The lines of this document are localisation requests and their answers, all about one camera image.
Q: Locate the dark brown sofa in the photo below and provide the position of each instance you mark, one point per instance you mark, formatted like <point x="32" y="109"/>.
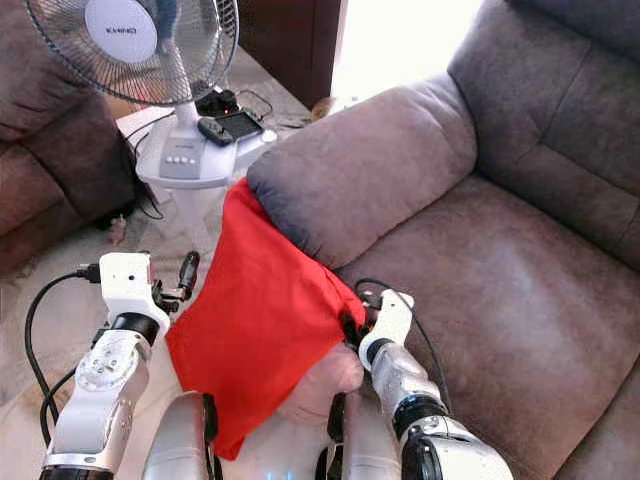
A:
<point x="40" y="190"/>

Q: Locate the grey brown armchair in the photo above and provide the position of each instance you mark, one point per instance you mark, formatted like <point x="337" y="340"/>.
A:
<point x="510" y="300"/>

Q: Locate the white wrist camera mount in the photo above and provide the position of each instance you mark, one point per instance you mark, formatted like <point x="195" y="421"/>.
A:
<point x="130" y="285"/>
<point x="390" y="320"/>

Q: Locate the black power adapter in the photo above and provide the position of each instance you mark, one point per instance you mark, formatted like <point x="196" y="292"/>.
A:
<point x="218" y="101"/>

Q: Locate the black remote control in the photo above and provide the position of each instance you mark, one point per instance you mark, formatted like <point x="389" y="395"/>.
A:
<point x="216" y="131"/>

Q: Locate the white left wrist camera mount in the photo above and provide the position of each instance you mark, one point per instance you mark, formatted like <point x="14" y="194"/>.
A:
<point x="130" y="285"/>

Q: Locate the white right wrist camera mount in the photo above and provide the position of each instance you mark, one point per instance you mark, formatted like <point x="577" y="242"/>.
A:
<point x="390" y="320"/>

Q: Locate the silver left robot leg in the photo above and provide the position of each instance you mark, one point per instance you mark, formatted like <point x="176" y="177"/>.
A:
<point x="180" y="445"/>

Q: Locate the white table fan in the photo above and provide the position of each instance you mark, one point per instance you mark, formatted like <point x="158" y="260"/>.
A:
<point x="150" y="30"/>

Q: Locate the silver robot leg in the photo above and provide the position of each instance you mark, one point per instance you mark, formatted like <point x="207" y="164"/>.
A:
<point x="180" y="445"/>
<point x="370" y="450"/>

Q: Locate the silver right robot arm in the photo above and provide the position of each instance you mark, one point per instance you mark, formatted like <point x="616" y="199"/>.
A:
<point x="405" y="390"/>

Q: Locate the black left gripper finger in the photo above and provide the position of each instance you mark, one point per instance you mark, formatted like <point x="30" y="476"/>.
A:
<point x="190" y="275"/>

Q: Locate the dark brown wooden door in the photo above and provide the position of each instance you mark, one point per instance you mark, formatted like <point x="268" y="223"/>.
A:
<point x="290" y="50"/>

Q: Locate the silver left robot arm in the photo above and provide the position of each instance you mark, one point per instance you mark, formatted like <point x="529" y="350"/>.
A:
<point x="105" y="390"/>

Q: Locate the silver right robot leg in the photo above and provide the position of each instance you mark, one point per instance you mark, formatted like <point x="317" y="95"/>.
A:
<point x="370" y="450"/>

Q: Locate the red cased pink pillow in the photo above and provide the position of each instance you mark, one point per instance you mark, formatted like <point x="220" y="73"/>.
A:
<point x="250" y="310"/>

